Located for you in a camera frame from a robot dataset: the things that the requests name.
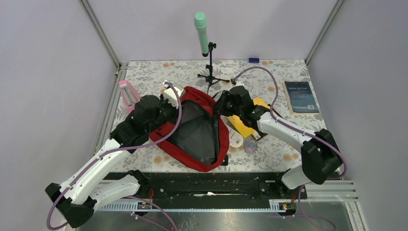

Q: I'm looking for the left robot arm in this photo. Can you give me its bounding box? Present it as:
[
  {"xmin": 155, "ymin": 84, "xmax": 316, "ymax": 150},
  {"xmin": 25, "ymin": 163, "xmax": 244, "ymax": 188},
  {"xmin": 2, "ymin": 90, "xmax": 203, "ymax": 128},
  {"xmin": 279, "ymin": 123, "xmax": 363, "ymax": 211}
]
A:
[{"xmin": 45, "ymin": 93, "xmax": 182, "ymax": 231}]

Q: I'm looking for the mint green microphone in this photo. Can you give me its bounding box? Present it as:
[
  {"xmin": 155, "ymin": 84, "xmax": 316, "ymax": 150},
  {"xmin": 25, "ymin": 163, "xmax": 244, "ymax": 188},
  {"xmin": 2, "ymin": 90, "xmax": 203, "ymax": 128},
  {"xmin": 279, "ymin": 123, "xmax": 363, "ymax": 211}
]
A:
[{"xmin": 194, "ymin": 12, "xmax": 209, "ymax": 57}]

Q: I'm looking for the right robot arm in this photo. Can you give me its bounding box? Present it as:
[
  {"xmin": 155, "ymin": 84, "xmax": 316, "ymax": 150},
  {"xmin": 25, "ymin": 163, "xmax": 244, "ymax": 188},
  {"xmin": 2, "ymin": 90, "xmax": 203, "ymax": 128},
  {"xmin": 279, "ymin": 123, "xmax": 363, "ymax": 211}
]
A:
[{"xmin": 213, "ymin": 86, "xmax": 345, "ymax": 198}]

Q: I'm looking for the white oval card package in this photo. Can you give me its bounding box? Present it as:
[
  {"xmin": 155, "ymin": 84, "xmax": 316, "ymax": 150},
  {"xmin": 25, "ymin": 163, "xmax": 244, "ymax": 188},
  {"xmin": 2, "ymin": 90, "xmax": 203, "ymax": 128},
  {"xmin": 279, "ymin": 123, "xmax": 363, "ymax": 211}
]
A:
[{"xmin": 221, "ymin": 116, "xmax": 244, "ymax": 148}]

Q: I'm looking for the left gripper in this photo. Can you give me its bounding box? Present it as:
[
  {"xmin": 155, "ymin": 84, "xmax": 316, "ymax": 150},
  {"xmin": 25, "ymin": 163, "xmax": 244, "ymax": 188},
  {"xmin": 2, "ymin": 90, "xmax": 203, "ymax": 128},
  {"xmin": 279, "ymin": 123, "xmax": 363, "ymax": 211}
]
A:
[{"xmin": 147, "ymin": 93, "xmax": 185, "ymax": 134}]

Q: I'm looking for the black book under yellow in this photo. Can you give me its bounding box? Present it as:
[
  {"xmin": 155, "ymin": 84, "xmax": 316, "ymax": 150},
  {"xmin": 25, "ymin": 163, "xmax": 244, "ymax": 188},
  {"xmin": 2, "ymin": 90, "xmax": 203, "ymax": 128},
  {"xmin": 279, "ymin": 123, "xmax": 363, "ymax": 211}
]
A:
[{"xmin": 251, "ymin": 107, "xmax": 282, "ymax": 141}]

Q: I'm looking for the clear round plastic container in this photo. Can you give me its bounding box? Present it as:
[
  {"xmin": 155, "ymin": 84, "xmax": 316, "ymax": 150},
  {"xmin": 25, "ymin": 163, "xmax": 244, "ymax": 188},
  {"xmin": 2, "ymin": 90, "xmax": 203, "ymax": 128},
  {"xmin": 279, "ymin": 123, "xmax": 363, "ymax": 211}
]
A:
[{"xmin": 243, "ymin": 137, "xmax": 258, "ymax": 154}]

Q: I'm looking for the black microphone tripod stand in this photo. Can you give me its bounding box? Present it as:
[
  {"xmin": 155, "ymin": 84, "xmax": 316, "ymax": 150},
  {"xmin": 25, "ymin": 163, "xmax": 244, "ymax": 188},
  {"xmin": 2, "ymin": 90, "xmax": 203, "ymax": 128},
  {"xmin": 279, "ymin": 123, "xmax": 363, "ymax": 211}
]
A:
[{"xmin": 197, "ymin": 42, "xmax": 230, "ymax": 93}]

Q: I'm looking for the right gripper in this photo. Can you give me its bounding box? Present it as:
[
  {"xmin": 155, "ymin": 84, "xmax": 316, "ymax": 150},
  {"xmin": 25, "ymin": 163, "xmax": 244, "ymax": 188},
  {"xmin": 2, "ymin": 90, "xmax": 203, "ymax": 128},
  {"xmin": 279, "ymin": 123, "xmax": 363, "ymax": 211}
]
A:
[{"xmin": 210, "ymin": 90, "xmax": 243, "ymax": 117}]

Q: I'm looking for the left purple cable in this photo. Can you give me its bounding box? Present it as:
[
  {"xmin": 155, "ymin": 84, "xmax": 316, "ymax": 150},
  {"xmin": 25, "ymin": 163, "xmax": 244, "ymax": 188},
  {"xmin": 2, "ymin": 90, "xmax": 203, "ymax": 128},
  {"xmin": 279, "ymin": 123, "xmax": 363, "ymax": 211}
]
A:
[{"xmin": 46, "ymin": 81, "xmax": 183, "ymax": 231}]

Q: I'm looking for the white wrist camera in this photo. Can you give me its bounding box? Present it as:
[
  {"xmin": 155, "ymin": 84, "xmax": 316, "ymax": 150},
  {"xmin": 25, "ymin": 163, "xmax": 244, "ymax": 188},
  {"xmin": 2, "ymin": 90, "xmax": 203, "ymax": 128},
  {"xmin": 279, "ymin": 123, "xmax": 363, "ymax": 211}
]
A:
[
  {"xmin": 162, "ymin": 80, "xmax": 185, "ymax": 109},
  {"xmin": 230, "ymin": 78, "xmax": 244, "ymax": 87}
]

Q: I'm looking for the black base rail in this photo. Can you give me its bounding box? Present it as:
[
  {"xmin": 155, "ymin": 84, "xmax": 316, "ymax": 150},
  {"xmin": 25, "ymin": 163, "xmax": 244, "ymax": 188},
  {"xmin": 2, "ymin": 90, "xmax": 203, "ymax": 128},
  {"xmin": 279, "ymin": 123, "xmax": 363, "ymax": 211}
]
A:
[{"xmin": 102, "ymin": 171, "xmax": 308, "ymax": 210}]

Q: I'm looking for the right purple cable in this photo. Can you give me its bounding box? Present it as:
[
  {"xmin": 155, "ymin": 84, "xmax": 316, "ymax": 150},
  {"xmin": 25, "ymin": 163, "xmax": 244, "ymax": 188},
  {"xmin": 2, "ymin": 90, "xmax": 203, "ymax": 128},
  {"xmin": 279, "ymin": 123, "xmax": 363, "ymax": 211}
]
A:
[{"xmin": 231, "ymin": 66, "xmax": 348, "ymax": 179}]

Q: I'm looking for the red backpack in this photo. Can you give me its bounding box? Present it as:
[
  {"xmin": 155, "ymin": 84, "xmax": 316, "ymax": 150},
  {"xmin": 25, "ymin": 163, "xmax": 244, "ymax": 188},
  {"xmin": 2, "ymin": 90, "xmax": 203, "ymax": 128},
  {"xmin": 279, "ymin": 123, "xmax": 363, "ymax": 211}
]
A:
[{"xmin": 158, "ymin": 87, "xmax": 230, "ymax": 172}]

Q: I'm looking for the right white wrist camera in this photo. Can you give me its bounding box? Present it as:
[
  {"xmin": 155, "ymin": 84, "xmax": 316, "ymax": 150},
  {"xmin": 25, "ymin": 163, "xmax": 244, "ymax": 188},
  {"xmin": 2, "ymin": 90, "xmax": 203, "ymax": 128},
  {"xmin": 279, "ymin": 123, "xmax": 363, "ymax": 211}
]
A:
[{"xmin": 230, "ymin": 78, "xmax": 244, "ymax": 87}]

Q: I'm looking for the dark blue book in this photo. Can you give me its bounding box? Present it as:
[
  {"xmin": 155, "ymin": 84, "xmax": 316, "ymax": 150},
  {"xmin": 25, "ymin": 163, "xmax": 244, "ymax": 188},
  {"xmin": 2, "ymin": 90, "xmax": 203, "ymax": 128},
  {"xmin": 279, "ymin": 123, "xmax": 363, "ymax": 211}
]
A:
[{"xmin": 283, "ymin": 81, "xmax": 319, "ymax": 115}]

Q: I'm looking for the small blue block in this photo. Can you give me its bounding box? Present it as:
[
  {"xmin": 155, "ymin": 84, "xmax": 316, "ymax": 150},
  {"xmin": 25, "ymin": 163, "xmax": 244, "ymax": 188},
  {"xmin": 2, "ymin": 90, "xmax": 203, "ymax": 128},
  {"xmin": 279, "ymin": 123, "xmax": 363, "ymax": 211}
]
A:
[{"xmin": 248, "ymin": 58, "xmax": 260, "ymax": 64}]

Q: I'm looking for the pink metronome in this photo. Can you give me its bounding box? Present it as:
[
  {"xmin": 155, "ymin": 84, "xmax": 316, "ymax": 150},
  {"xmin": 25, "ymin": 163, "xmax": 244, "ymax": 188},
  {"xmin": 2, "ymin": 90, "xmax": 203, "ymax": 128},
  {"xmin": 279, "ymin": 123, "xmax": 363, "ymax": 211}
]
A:
[{"xmin": 118, "ymin": 80, "xmax": 141, "ymax": 113}]

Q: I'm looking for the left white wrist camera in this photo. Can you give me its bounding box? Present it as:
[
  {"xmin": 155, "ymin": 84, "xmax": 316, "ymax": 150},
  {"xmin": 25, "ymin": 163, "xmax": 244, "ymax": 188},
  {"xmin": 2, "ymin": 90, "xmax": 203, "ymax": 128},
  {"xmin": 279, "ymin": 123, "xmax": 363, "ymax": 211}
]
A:
[{"xmin": 162, "ymin": 80, "xmax": 185, "ymax": 109}]

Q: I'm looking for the purple cable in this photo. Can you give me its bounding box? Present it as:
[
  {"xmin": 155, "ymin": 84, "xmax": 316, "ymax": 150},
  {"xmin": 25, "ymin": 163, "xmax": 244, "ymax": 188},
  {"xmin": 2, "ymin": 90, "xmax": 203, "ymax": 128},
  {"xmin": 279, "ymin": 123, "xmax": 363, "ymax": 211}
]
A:
[
  {"xmin": 231, "ymin": 66, "xmax": 348, "ymax": 179},
  {"xmin": 46, "ymin": 81, "xmax": 183, "ymax": 231}
]

